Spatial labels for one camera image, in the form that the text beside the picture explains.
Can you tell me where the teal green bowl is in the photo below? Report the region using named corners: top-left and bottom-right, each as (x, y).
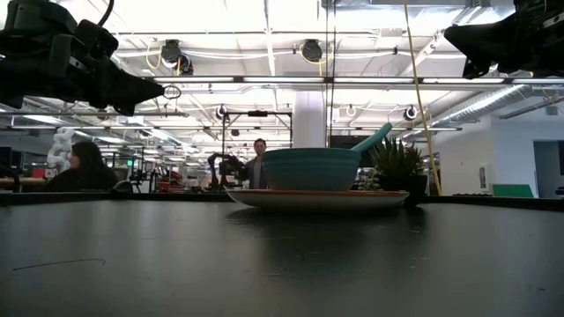
top-left (261, 146), bottom-right (363, 192)

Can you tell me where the black aluminium table frame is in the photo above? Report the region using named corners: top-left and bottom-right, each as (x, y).
top-left (0, 189), bottom-right (564, 213)

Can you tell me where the black ceiling cable reel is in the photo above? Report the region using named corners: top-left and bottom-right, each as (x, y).
top-left (159, 38), bottom-right (196, 77)
top-left (300, 38), bottom-right (324, 64)

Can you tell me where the spoon with mint handle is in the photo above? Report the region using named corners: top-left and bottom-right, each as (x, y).
top-left (350, 122), bottom-right (394, 154)

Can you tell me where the green board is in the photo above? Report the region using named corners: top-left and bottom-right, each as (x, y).
top-left (491, 182), bottom-right (536, 199)

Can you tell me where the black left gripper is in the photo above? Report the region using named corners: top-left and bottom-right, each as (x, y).
top-left (48, 18), bottom-right (166, 117)

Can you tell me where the white column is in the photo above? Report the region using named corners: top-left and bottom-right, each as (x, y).
top-left (292, 89), bottom-right (329, 149)

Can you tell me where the black rig stand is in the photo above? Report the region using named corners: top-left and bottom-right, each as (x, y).
top-left (220, 109), bottom-right (294, 192)

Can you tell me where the red orange plate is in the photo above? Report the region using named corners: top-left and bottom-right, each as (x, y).
top-left (225, 188), bottom-right (412, 216)

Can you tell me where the white stacked robot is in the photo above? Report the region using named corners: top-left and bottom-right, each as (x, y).
top-left (45, 127), bottom-right (77, 171)

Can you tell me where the person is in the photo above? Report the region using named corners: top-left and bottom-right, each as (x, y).
top-left (43, 140), bottom-right (121, 193)
top-left (243, 137), bottom-right (271, 191)

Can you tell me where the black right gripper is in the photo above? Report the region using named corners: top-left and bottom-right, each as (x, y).
top-left (443, 0), bottom-right (564, 80)

